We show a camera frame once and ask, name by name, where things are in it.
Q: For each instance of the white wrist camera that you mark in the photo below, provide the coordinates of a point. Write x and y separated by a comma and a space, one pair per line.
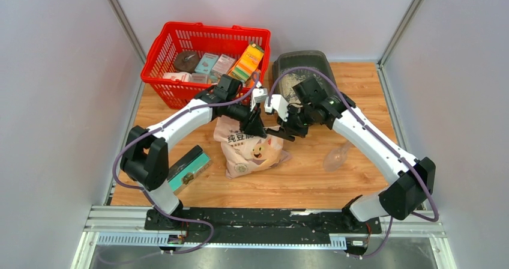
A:
277, 104
258, 95

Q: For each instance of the black bag clip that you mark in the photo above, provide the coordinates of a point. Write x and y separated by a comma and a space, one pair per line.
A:
282, 132

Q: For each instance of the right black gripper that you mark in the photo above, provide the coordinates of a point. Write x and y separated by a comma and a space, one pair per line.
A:
289, 126

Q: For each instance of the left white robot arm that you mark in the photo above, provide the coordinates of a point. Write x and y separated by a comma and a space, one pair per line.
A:
145, 157

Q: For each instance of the clear plastic scoop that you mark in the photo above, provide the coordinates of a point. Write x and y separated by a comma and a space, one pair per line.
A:
336, 157

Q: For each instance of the teal small box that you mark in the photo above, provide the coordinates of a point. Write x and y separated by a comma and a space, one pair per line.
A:
206, 63

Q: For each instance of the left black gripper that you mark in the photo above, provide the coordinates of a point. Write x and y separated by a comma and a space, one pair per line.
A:
254, 125

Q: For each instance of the yellow orange carton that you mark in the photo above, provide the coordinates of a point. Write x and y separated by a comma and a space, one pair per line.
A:
247, 63

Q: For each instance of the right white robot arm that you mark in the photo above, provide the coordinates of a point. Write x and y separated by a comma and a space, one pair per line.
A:
410, 180

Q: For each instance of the red plastic shopping basket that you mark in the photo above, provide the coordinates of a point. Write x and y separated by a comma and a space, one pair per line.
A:
178, 37

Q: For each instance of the dark grey litter box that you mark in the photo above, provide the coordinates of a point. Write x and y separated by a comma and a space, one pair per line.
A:
311, 63

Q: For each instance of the grey pink small box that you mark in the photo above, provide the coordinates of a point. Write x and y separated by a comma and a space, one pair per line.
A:
222, 66

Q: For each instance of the white pink packet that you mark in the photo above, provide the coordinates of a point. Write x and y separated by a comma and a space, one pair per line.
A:
177, 76

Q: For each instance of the pink cat litter bag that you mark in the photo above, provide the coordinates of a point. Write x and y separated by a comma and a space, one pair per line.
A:
244, 153

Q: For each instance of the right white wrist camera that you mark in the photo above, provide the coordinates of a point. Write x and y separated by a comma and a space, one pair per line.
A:
277, 104

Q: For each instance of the teal and black box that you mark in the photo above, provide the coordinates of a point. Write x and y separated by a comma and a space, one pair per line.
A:
188, 168

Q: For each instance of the brown round object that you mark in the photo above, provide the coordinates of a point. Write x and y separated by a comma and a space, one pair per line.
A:
186, 61

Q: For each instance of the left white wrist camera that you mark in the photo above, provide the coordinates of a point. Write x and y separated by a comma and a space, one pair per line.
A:
258, 95

